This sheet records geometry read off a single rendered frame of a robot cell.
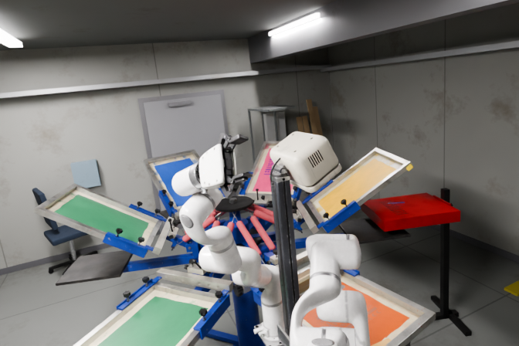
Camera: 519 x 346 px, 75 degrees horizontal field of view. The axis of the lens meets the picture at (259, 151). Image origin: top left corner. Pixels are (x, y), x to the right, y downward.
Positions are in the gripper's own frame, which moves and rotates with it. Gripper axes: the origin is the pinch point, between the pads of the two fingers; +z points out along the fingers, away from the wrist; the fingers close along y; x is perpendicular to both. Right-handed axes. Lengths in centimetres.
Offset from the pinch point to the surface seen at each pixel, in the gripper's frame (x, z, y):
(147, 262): 74, -210, -16
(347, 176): 207, -99, 36
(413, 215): 216, -55, -5
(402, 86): 407, -105, 185
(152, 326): 44, -140, -52
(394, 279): 318, -135, -61
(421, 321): 130, -28, -62
